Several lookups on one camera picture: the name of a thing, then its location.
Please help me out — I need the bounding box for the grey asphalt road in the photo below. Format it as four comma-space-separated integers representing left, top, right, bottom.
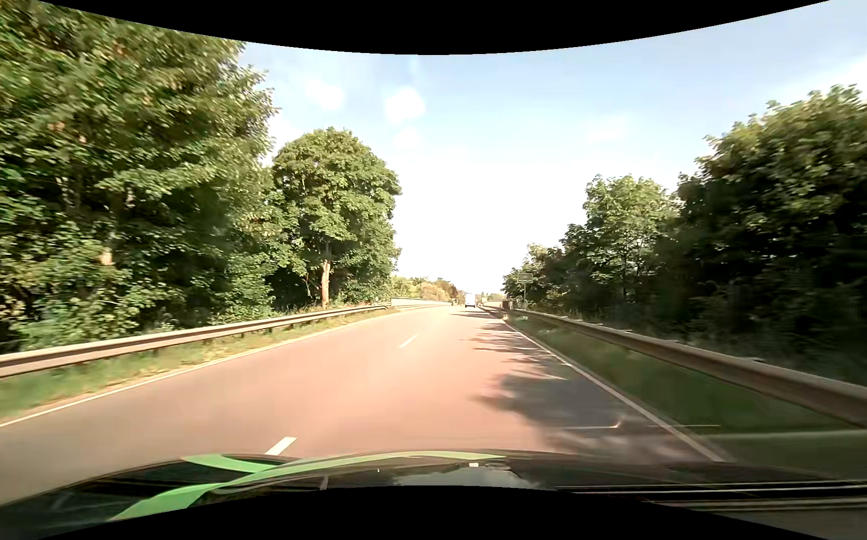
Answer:
0, 303, 727, 516

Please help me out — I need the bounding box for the car's own bonnet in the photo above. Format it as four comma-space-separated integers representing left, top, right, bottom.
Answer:
0, 449, 867, 540

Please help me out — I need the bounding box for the grass verge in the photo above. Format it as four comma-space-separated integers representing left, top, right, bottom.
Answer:
504, 311, 867, 481
0, 306, 405, 436

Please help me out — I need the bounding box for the row of trees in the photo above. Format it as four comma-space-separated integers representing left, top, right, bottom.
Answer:
501, 73, 867, 391
0, 0, 466, 360

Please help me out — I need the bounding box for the metal guard rail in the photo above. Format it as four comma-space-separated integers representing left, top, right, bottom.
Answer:
482, 303, 867, 430
0, 298, 450, 387

